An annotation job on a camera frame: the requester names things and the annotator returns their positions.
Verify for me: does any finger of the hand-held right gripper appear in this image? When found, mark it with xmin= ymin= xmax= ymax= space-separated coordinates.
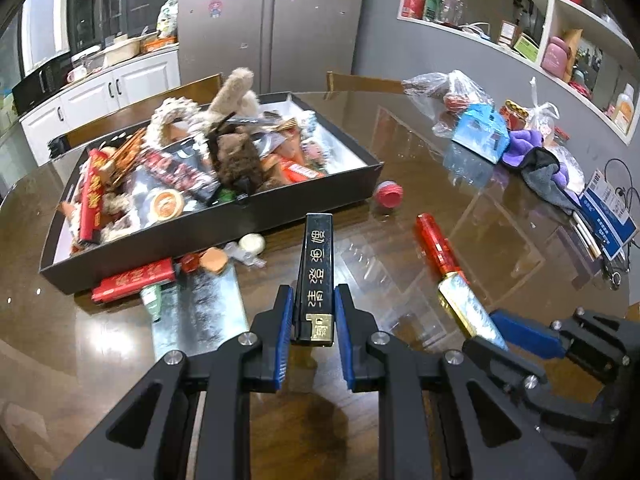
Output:
xmin=490 ymin=309 xmax=632 ymax=377
xmin=462 ymin=336 xmax=619 ymax=425

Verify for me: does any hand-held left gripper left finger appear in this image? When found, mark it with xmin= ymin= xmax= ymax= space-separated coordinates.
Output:
xmin=52 ymin=284 xmax=296 ymax=480

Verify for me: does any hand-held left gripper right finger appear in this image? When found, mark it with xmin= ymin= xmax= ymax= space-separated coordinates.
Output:
xmin=334 ymin=284 xmax=578 ymax=480

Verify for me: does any black gold-lettered knife case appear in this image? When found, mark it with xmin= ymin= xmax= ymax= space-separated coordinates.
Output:
xmin=291 ymin=213 xmax=335 ymax=347

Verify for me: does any red knife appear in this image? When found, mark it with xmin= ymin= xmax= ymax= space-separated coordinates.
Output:
xmin=416 ymin=213 xmax=510 ymax=352

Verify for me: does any black storage box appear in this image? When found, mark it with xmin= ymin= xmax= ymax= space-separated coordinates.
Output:
xmin=39 ymin=91 xmax=385 ymax=297

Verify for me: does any dark patterned case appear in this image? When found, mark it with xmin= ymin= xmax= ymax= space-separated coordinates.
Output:
xmin=142 ymin=152 xmax=221 ymax=201

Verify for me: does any red gold-print case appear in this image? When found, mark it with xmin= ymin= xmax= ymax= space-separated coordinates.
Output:
xmin=80 ymin=149 xmax=108 ymax=246
xmin=91 ymin=258 xmax=177 ymax=304

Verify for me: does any small clear plastic piece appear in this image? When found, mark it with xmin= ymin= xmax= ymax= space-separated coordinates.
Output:
xmin=225 ymin=242 xmax=266 ymax=268

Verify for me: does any silver foil packet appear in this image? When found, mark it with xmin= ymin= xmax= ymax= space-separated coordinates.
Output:
xmin=150 ymin=262 xmax=251 ymax=361

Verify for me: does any white round disc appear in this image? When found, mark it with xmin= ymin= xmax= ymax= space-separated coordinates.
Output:
xmin=239 ymin=233 xmax=266 ymax=256

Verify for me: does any small burger-shaped toy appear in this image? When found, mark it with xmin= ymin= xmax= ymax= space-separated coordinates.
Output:
xmin=202 ymin=247 xmax=230 ymax=275

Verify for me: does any green white tube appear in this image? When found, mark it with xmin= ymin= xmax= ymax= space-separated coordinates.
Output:
xmin=140 ymin=284 xmax=163 ymax=322

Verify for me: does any blue white cardboard box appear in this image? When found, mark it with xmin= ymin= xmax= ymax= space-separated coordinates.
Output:
xmin=580 ymin=169 xmax=640 ymax=261

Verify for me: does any red round cap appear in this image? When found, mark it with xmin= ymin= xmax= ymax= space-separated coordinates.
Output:
xmin=375 ymin=180 xmax=404 ymax=209

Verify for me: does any red snack packet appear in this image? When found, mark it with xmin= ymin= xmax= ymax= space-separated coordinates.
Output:
xmin=277 ymin=157 xmax=326 ymax=186

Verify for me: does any grey cloth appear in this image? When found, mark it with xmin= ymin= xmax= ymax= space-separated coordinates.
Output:
xmin=520 ymin=149 xmax=581 ymax=211

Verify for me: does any clear bag with orange token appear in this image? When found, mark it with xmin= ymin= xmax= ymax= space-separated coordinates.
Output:
xmin=132 ymin=175 xmax=201 ymax=226

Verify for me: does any brown plush toy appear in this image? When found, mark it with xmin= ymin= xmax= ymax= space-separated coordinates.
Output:
xmin=207 ymin=130 xmax=273 ymax=196

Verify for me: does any purple cloth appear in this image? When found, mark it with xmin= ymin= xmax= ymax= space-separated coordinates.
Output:
xmin=502 ymin=129 xmax=571 ymax=186

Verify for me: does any blue plastic pack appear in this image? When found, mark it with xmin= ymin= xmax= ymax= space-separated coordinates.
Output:
xmin=452 ymin=104 xmax=511 ymax=163

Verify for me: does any cream beaded scrunchie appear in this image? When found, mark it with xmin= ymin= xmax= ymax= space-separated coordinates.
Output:
xmin=100 ymin=192 xmax=133 ymax=221

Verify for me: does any knotted clear plastic bag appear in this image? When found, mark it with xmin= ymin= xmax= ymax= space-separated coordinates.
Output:
xmin=505 ymin=77 xmax=586 ymax=196

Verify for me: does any white knitted scrunchie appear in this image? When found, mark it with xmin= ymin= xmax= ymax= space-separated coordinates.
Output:
xmin=145 ymin=97 xmax=201 ymax=146

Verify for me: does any beige furry headband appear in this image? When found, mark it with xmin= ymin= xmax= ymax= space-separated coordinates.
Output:
xmin=207 ymin=67 xmax=261 ymax=121

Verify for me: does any pink pouch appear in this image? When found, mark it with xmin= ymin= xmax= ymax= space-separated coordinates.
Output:
xmin=542 ymin=36 xmax=568 ymax=78

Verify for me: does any white kitchen cabinet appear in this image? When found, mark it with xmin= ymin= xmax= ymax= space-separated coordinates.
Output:
xmin=20 ymin=49 xmax=182 ymax=167

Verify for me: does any silver refrigerator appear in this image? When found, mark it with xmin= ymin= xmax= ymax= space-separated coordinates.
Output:
xmin=177 ymin=0 xmax=370 ymax=95

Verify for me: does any beige plastic container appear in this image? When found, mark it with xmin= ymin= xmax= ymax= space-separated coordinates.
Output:
xmin=102 ymin=40 xmax=142 ymax=67

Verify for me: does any printed plastic bag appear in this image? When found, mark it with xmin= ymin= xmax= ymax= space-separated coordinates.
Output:
xmin=156 ymin=0 xmax=179 ymax=38

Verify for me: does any black microwave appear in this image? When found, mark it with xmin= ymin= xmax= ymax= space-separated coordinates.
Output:
xmin=11 ymin=55 xmax=75 ymax=115

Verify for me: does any white wall shelf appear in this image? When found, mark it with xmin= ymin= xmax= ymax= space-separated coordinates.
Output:
xmin=397 ymin=0 xmax=640 ymax=147

